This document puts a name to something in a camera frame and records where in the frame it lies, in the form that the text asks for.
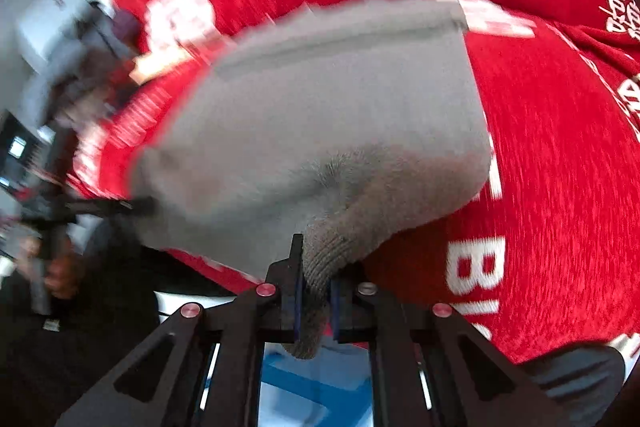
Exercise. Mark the red printed blanket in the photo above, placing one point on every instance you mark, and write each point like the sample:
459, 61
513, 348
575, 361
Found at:
550, 207

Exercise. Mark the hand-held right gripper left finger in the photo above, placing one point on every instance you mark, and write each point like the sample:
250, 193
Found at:
282, 287

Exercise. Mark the person's left hand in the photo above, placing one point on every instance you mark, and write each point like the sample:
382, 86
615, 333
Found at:
65, 279

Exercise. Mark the grey knit sweater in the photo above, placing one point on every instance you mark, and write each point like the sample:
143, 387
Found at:
325, 107

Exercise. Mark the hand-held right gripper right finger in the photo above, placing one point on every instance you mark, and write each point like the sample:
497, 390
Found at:
336, 307

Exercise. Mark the blue plastic stool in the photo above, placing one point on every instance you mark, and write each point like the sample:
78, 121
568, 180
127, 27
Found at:
310, 387

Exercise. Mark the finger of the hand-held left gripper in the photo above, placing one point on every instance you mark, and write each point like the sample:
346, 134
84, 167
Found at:
115, 206

